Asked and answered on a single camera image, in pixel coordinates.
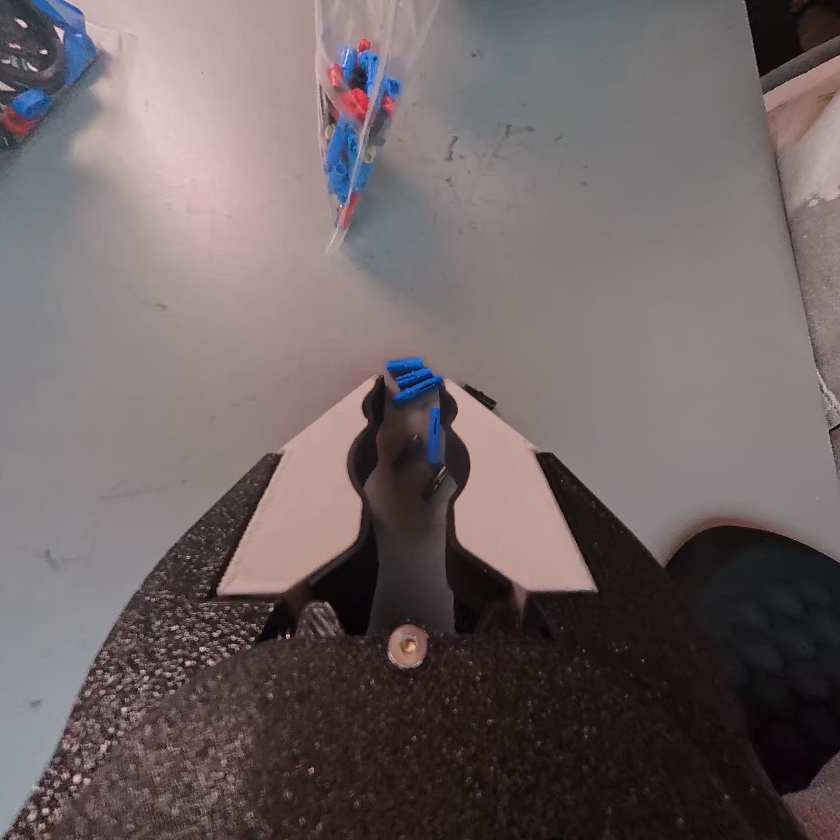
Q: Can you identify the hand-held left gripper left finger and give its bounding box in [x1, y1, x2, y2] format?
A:
[215, 375, 388, 636]

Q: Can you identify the blue and black toy vehicle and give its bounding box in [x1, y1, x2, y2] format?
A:
[0, 0, 99, 151]

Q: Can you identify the long blue toy pin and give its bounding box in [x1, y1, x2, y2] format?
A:
[392, 376, 445, 404]

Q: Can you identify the clear bag of toy pieces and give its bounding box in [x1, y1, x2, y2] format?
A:
[314, 0, 442, 256]

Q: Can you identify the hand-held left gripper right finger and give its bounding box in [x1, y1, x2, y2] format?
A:
[438, 378, 599, 635]

